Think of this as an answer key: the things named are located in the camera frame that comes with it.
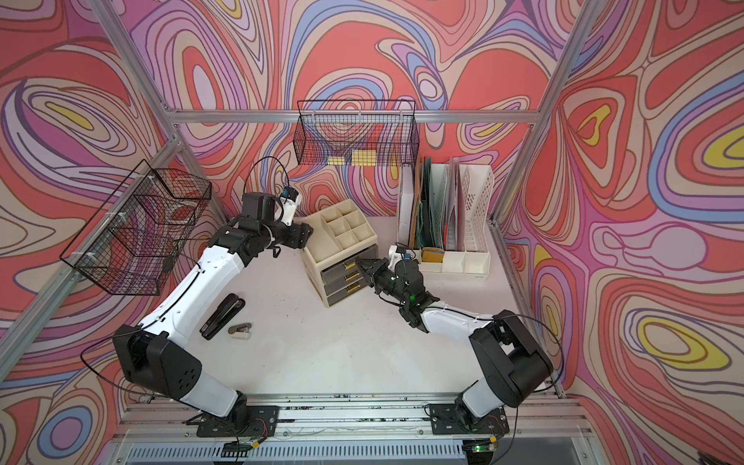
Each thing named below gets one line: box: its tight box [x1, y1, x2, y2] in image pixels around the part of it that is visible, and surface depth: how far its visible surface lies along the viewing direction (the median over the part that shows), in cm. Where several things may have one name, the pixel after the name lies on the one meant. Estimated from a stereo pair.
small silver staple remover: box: [227, 322, 253, 340], surface depth 90 cm
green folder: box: [417, 156, 442, 249], surface depth 90 cm
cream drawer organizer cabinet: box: [301, 198, 379, 308], surface depth 84 cm
